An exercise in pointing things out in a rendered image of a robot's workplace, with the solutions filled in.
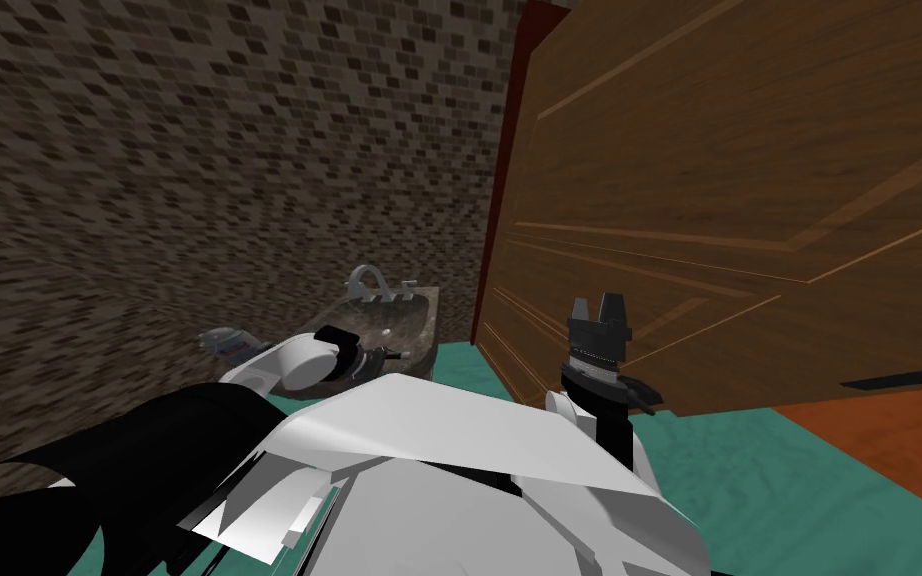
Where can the grey wall fixture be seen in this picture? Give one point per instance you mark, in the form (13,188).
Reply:
(225,342)

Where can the brown wooden door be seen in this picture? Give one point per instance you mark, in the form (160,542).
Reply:
(709,200)

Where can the grey marble sink with faucet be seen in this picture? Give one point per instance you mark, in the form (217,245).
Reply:
(393,320)

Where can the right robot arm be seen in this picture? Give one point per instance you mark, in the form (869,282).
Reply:
(613,432)

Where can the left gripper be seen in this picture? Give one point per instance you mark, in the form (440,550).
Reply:
(366,364)

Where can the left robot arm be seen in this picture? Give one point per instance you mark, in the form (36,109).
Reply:
(149,464)

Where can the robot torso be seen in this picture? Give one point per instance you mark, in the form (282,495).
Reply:
(469,520)

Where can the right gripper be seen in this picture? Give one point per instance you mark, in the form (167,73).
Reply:
(598,340)

